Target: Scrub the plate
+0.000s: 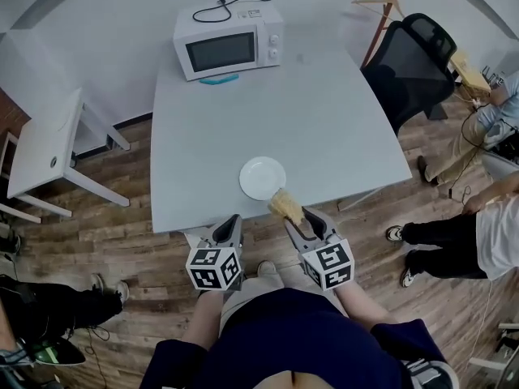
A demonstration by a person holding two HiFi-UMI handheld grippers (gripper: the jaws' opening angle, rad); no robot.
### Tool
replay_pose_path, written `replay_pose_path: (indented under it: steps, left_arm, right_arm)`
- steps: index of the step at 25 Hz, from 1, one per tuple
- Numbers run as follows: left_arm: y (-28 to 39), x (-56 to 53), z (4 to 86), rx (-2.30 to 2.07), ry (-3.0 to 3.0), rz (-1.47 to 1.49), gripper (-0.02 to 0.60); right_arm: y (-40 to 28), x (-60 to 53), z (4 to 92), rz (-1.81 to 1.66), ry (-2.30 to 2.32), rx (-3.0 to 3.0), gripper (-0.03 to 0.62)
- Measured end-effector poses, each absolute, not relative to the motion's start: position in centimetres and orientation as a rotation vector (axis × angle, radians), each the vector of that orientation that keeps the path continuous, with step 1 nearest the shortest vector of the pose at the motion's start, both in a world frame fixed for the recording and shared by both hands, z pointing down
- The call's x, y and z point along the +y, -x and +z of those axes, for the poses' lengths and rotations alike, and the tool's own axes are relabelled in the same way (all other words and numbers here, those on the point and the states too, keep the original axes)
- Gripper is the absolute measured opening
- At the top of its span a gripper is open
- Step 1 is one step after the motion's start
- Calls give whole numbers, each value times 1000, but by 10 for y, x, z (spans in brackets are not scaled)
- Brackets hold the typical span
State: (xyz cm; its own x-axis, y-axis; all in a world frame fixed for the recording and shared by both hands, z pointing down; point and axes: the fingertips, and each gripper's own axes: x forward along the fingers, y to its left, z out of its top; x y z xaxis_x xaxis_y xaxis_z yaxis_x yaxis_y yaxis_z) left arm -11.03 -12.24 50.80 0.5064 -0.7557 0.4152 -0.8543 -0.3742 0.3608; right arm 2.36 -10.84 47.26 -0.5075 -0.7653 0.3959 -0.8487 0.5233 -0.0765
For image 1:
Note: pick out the person's left forearm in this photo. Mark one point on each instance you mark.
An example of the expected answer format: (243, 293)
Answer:
(200, 322)

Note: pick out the teal plastic tool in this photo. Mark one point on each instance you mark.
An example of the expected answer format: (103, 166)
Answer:
(218, 80)

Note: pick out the person's beige trouser leg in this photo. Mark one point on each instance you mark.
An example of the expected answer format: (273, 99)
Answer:
(247, 294)

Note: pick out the wooden clothes hanger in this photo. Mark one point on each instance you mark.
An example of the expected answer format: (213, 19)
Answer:
(383, 0)

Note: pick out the wooden coat rack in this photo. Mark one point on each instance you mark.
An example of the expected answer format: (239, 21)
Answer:
(385, 22)

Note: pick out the light wooden board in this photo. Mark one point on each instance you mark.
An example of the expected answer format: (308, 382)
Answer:
(470, 73)

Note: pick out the yellow scrubbing sponge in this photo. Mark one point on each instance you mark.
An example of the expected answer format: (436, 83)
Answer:
(286, 207)

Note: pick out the person's right forearm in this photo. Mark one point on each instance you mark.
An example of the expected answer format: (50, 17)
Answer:
(361, 304)

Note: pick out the person's light shoe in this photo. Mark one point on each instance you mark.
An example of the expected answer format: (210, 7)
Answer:
(267, 268)

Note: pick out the person's navy shirt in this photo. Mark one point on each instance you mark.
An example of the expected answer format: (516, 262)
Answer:
(292, 338)

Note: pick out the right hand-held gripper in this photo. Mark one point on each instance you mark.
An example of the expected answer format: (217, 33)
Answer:
(330, 263)

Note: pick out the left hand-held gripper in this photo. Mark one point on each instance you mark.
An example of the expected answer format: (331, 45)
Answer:
(211, 268)

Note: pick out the black mesh office chair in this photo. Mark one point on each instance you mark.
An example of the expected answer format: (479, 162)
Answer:
(409, 67)

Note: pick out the green and black device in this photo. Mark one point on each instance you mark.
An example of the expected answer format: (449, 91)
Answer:
(54, 354)

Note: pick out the white microwave oven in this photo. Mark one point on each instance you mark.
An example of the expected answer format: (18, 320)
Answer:
(227, 45)

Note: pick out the small white side table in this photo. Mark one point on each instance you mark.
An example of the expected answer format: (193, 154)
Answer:
(44, 148)

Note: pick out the white round plate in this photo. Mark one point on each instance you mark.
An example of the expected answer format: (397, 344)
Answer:
(261, 178)

